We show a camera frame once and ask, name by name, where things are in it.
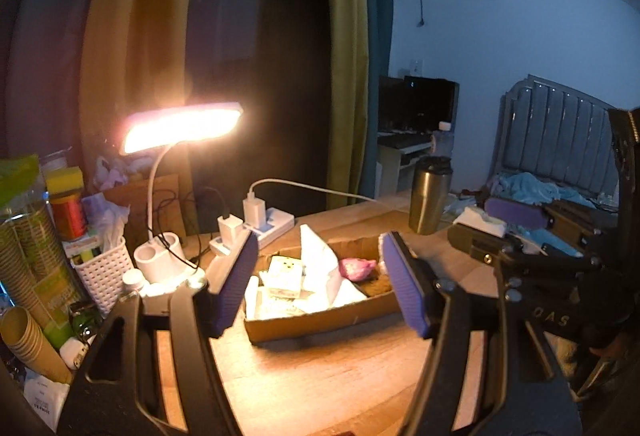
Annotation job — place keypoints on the yellow-green curtain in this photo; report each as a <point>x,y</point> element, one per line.
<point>347,66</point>

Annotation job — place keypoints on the white desk lamp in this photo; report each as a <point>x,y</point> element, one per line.
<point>185,126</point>

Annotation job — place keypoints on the brown paper cup stack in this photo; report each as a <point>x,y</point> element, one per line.
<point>30,341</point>

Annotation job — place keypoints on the black monitor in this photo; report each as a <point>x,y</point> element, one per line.
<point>425,106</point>

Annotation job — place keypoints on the small white bottle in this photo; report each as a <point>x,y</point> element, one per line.
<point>134,281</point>

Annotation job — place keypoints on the white plastic bag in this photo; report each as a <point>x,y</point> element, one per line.
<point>110,211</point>

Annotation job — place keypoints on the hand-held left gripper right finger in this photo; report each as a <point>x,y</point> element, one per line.
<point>405,286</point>

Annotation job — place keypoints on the jar with yellow lid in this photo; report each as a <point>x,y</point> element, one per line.
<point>69,213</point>

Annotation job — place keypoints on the pink plush sock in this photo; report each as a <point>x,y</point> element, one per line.
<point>356,268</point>

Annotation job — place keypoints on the light blue blanket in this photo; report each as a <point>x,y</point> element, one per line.
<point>530,191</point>

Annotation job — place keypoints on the cream plush item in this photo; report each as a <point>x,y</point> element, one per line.
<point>284,276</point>

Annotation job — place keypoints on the yellow tissue pack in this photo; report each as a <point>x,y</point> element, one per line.
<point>477,221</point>

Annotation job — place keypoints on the white sock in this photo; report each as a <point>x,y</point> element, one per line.
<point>320,266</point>

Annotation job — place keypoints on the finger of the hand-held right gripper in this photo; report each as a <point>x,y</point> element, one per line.
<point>515,212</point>
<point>480,241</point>

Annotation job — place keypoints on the white power strip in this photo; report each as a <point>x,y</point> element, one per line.
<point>277,221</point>

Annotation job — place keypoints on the teal curtain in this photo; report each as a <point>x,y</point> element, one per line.
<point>379,66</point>

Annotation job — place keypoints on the brown cardboard sheet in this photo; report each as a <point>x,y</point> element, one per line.
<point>167,211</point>

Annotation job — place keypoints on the cardboard box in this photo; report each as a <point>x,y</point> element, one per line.
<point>310,323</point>

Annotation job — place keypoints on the white computer desk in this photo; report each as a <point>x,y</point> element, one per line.
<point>395,166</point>

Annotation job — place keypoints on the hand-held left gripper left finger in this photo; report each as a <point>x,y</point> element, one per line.
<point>232,286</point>

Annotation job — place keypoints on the grey padded headboard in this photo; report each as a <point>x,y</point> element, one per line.
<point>560,131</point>

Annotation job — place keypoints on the clear water bottle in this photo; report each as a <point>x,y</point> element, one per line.
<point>442,141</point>

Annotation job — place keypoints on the green paper cup stack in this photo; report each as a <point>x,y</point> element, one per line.
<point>30,256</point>

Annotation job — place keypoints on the white paper packet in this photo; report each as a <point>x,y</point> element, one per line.
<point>45,403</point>

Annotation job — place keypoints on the steel tumbler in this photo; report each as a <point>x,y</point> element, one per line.
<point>429,201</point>

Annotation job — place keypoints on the white plastic basket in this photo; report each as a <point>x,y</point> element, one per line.
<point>102,276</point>

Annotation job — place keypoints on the yellow curtain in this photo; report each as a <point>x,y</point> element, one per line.
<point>135,41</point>

